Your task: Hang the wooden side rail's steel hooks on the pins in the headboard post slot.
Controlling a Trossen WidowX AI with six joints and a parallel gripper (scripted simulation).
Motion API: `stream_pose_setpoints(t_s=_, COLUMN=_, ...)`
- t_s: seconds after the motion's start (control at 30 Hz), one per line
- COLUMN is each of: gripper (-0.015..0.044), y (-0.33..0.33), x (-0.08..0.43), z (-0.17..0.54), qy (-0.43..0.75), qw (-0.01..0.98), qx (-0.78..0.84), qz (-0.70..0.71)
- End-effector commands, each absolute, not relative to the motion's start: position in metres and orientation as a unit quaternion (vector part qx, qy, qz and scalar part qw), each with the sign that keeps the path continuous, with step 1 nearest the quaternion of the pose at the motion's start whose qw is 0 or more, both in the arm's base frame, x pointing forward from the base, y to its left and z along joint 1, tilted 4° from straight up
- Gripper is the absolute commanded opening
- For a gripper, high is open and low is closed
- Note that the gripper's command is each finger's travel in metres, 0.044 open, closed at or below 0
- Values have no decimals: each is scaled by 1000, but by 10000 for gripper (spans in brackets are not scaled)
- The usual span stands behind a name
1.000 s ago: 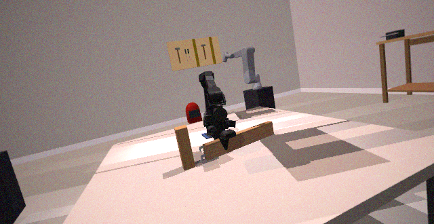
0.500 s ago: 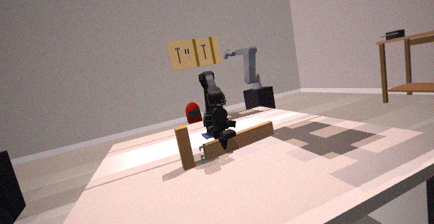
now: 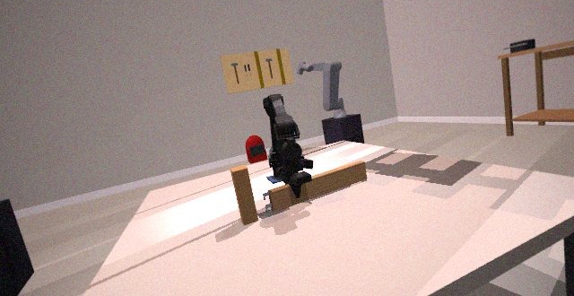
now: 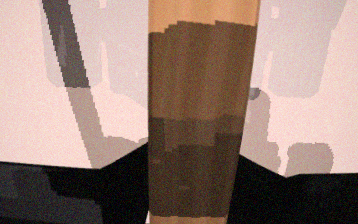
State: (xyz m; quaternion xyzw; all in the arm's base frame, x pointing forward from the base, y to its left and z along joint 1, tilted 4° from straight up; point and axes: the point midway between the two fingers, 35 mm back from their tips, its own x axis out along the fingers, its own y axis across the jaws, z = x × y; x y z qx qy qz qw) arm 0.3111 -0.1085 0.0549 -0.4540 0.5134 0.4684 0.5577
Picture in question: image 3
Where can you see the brown wooden board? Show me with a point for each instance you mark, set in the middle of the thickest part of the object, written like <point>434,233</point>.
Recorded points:
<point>322,183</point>

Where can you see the wooden post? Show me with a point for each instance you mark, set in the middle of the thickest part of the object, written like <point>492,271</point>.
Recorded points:
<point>244,194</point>

